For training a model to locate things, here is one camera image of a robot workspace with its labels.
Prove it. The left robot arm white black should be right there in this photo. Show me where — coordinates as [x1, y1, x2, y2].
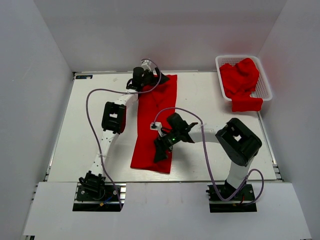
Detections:
[89, 66, 178, 175]

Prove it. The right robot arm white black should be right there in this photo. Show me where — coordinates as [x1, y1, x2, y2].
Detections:
[150, 112, 262, 196]

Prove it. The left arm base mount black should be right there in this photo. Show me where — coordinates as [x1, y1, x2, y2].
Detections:
[72, 171, 126, 212]

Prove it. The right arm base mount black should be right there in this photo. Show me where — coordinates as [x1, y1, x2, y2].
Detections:
[205, 183, 258, 213]

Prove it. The red t shirt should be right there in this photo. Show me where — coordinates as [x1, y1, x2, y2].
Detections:
[130, 74, 178, 174]

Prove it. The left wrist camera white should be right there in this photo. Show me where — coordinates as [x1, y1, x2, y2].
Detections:
[140, 58, 153, 72]

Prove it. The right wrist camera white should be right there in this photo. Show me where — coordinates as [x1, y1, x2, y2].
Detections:
[150, 121, 162, 131]

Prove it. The white plastic basket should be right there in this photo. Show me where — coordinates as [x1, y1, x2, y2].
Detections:
[215, 54, 273, 102]

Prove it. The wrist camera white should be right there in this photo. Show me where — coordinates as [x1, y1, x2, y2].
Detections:
[140, 58, 153, 72]
[150, 121, 162, 131]

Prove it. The blue label sticker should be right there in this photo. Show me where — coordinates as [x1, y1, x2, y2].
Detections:
[75, 74, 93, 80]

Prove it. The red t shirts pile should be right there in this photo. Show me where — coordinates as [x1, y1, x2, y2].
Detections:
[219, 58, 263, 112]

